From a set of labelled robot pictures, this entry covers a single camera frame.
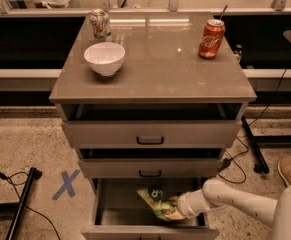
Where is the green rice chip bag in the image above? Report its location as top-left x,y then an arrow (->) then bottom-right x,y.
137,185 -> 185,221

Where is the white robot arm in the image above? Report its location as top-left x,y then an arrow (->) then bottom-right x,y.
177,178 -> 291,240

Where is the grey drawer cabinet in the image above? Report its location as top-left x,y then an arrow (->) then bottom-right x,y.
49,11 -> 258,240

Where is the top drawer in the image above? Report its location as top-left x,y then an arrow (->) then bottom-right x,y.
57,103 -> 243,149

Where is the drawer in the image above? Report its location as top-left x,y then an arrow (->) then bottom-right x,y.
57,103 -> 243,149
81,178 -> 219,240
79,148 -> 222,178

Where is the middle drawer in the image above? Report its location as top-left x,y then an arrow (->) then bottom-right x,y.
79,148 -> 222,178

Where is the bottom drawer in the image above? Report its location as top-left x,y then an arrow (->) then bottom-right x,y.
81,178 -> 219,240

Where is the white bowl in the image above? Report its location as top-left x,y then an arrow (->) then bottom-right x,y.
84,42 -> 125,76

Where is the red soda can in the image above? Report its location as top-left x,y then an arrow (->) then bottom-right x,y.
198,19 -> 225,59

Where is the green white soda can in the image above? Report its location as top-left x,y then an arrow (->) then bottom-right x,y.
90,9 -> 111,39

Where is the blue tape cross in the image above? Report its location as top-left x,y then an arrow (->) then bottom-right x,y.
52,169 -> 80,201

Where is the black stand leg right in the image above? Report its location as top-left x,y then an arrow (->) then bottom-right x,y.
241,117 -> 291,174

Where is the black stand leg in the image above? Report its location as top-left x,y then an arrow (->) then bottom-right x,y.
241,117 -> 291,174
0,167 -> 42,240

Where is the brown shoe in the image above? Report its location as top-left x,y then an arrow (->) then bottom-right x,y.
277,155 -> 291,188

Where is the black stand leg left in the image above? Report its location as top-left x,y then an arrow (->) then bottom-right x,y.
0,167 -> 42,240

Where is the black floor cable right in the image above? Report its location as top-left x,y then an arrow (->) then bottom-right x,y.
217,67 -> 289,185

